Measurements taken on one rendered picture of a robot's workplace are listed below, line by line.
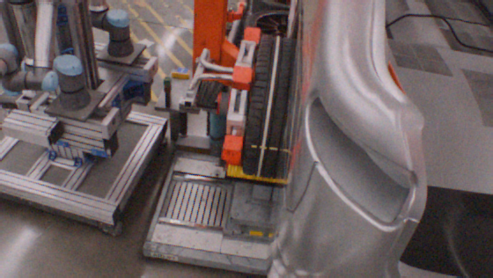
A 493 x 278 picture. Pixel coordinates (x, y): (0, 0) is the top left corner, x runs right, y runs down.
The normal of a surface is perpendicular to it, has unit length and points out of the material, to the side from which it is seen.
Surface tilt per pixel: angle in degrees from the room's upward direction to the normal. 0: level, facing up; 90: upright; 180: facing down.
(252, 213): 0
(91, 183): 0
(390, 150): 73
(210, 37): 90
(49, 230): 0
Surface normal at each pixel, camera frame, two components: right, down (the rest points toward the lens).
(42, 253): 0.09, -0.73
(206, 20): -0.11, 0.66
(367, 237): -0.48, 0.54
